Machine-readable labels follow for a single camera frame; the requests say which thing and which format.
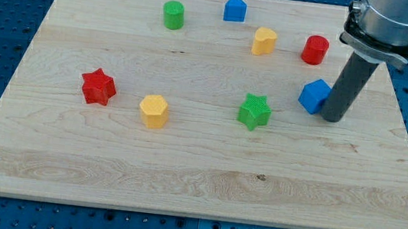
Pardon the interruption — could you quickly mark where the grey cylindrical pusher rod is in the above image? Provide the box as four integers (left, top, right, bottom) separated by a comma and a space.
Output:
321, 52, 378, 123

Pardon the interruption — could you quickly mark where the blue house-shaped block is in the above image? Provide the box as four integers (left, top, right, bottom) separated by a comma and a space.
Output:
224, 0, 247, 22

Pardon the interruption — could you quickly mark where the wooden board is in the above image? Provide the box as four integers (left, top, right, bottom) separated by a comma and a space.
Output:
0, 0, 408, 229

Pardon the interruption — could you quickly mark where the yellow heart block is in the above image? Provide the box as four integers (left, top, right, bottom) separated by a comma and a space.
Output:
251, 27, 278, 55

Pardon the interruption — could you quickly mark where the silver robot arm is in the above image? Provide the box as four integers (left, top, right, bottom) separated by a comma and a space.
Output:
340, 0, 408, 70

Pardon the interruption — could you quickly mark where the green star block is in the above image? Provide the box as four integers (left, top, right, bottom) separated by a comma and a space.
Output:
237, 93, 272, 131

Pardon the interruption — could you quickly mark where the green cylinder block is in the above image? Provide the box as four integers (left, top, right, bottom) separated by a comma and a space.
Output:
163, 1, 184, 30

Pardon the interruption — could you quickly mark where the red star block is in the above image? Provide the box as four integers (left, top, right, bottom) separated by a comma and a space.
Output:
81, 68, 116, 106

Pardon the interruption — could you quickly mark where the red cylinder block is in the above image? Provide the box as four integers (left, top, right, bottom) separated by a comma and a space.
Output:
301, 35, 330, 65

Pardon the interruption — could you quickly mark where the blue cube block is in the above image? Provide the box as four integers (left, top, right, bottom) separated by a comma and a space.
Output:
298, 79, 331, 115

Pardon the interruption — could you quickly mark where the yellow hexagon block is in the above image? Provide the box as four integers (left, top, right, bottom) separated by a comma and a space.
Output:
139, 94, 169, 129

